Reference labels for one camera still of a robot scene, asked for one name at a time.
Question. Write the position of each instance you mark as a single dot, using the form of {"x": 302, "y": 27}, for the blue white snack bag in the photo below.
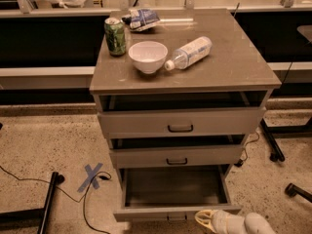
{"x": 140, "y": 19}

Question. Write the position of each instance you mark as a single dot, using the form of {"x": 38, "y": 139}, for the black stand leg right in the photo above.
{"x": 276, "y": 152}

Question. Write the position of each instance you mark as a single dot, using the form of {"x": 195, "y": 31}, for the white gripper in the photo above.
{"x": 229, "y": 222}

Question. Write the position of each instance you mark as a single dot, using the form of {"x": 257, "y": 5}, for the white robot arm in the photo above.
{"x": 255, "y": 224}

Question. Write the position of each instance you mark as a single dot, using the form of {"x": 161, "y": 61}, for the green soda can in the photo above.
{"x": 115, "y": 36}

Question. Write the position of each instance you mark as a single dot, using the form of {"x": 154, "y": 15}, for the black caster leg far right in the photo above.
{"x": 292, "y": 190}

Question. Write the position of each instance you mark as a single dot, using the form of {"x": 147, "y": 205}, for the grey drawer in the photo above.
{"x": 180, "y": 122}
{"x": 172, "y": 193}
{"x": 176, "y": 156}

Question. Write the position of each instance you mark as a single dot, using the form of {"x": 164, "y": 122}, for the black stand leg left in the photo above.
{"x": 38, "y": 218}

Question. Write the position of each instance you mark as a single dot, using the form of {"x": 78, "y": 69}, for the grey drawer cabinet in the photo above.
{"x": 233, "y": 75}

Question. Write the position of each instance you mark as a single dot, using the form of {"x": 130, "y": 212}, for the black stand leg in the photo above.
{"x": 38, "y": 218}
{"x": 276, "y": 152}

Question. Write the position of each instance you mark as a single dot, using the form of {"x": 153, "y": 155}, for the white bowl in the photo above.
{"x": 148, "y": 56}

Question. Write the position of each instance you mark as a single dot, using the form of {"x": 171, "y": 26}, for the clear plastic water bottle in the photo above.
{"x": 189, "y": 53}

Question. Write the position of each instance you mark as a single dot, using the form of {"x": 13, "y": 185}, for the blue tape cross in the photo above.
{"x": 91, "y": 177}

